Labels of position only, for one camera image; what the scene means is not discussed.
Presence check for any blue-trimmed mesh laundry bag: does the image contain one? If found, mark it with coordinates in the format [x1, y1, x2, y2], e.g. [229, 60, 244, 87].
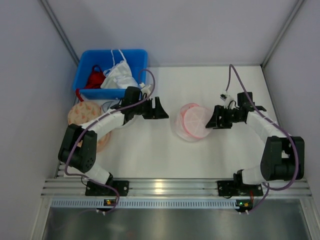
[100, 99, 121, 114]

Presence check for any white bra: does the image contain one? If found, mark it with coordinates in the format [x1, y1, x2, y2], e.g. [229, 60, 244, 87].
[100, 49, 139, 89]

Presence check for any blue plastic bin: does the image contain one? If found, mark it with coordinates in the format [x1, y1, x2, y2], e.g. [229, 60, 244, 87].
[72, 49, 148, 100]

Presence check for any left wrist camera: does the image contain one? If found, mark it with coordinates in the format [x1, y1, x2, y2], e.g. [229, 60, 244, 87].
[139, 82, 153, 99]

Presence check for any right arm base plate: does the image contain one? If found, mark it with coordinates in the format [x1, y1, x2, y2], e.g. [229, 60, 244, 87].
[216, 180, 264, 198]

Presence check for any purple cable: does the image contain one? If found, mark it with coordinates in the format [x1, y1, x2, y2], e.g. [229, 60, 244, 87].
[224, 63, 300, 215]
[64, 68, 156, 214]

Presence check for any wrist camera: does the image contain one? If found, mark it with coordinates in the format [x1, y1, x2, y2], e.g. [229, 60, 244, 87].
[139, 82, 153, 99]
[220, 91, 237, 109]

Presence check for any red bra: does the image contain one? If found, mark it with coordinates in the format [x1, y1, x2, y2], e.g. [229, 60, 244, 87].
[73, 64, 105, 102]

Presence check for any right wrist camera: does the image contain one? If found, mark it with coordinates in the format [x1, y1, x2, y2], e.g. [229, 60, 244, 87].
[220, 91, 237, 109]

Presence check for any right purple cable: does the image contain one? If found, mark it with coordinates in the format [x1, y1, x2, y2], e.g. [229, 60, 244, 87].
[224, 63, 300, 215]

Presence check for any aluminium mounting rail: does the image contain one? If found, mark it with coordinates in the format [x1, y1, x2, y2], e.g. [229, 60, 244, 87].
[41, 163, 312, 199]

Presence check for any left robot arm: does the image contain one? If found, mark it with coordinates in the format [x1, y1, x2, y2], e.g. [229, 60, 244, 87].
[58, 86, 169, 186]

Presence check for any slotted cable duct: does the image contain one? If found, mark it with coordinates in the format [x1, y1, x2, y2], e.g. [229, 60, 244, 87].
[50, 198, 252, 209]

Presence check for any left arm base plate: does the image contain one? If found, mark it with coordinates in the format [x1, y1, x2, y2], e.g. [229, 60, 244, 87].
[84, 178, 130, 197]

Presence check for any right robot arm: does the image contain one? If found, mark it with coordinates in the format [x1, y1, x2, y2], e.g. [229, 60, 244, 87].
[205, 92, 305, 185]

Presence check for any pink-trimmed mesh laundry bag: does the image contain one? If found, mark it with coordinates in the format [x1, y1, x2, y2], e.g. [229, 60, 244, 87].
[171, 103, 212, 142]

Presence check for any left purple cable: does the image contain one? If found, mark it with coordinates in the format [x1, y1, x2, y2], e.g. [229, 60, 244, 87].
[64, 68, 156, 214]

